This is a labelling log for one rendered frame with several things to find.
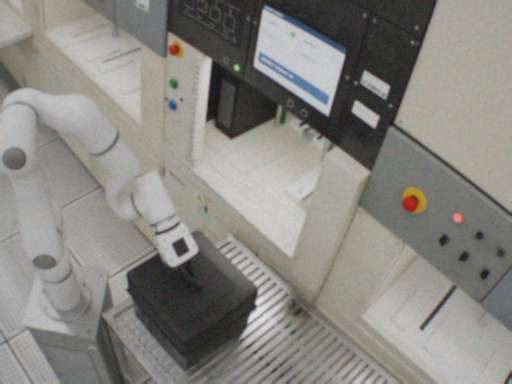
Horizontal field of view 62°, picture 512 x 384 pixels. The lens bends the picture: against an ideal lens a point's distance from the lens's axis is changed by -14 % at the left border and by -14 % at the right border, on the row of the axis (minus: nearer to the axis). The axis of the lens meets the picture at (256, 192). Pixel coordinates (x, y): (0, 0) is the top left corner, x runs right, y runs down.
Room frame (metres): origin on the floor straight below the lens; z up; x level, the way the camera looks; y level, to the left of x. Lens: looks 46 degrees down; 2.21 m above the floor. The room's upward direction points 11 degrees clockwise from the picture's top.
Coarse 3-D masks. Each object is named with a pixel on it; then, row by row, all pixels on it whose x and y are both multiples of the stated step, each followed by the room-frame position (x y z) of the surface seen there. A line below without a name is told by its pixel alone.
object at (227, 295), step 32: (160, 256) 0.82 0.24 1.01; (224, 256) 0.87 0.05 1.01; (128, 288) 0.73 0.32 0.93; (160, 288) 0.71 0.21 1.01; (192, 288) 0.73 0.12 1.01; (224, 288) 0.76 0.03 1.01; (256, 288) 0.78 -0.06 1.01; (160, 320) 0.62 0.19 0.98; (192, 320) 0.63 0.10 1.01; (224, 320) 0.67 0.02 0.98; (192, 352) 0.57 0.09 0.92
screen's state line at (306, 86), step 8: (264, 56) 1.18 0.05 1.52; (264, 64) 1.18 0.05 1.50; (272, 64) 1.16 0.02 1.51; (280, 72) 1.14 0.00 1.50; (288, 72) 1.13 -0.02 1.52; (288, 80) 1.12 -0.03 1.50; (296, 80) 1.11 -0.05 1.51; (304, 80) 1.09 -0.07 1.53; (304, 88) 1.09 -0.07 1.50; (312, 88) 1.07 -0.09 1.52; (320, 96) 1.06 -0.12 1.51; (328, 96) 1.04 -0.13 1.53
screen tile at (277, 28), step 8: (264, 24) 1.20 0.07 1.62; (272, 24) 1.18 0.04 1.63; (280, 24) 1.16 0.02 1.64; (272, 32) 1.18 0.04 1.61; (280, 32) 1.16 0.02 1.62; (288, 32) 1.14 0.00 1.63; (296, 32) 1.13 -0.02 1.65; (264, 40) 1.19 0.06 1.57; (288, 40) 1.14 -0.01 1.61; (296, 40) 1.13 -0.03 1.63; (264, 48) 1.19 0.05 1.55; (272, 48) 1.17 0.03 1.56; (280, 48) 1.15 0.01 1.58; (288, 48) 1.14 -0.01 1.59; (280, 56) 1.15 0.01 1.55; (288, 56) 1.13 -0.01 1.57; (288, 64) 1.13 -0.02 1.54
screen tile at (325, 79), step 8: (304, 40) 1.11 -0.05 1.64; (312, 40) 1.10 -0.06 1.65; (304, 48) 1.11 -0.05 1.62; (312, 48) 1.09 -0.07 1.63; (320, 48) 1.08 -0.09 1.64; (312, 56) 1.09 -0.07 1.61; (320, 56) 1.07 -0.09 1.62; (328, 56) 1.06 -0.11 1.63; (336, 56) 1.05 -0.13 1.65; (296, 64) 1.11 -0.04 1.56; (304, 64) 1.10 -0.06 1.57; (312, 64) 1.09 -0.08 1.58; (328, 64) 1.06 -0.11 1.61; (336, 64) 1.04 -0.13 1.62; (304, 72) 1.10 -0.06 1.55; (312, 72) 1.08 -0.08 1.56; (320, 72) 1.07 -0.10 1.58; (328, 72) 1.05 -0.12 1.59; (320, 80) 1.06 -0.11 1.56; (328, 80) 1.05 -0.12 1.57; (328, 88) 1.05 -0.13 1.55
